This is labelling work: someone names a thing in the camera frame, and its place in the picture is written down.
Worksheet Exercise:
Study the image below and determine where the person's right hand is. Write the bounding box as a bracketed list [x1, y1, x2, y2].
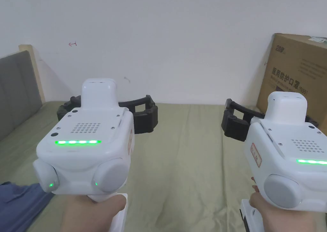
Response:
[249, 176, 290, 232]

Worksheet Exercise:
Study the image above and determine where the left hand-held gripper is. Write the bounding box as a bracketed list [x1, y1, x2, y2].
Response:
[33, 78, 160, 232]

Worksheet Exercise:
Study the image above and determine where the grey padded headboard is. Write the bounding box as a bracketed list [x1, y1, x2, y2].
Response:
[0, 44, 46, 142]

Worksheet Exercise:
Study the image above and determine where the dark blue shirt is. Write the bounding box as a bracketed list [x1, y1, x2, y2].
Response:
[0, 182, 56, 232]

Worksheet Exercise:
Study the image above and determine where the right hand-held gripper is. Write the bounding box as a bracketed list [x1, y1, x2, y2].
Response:
[221, 91, 327, 232]

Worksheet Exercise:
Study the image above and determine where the brown cardboard carton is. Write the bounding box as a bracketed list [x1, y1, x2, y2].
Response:
[256, 33, 327, 136]

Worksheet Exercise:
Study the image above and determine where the person's left hand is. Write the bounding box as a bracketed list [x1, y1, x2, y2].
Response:
[60, 194, 127, 232]

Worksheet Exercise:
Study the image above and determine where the bed with pale green sheet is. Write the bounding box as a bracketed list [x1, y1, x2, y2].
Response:
[0, 100, 327, 232]

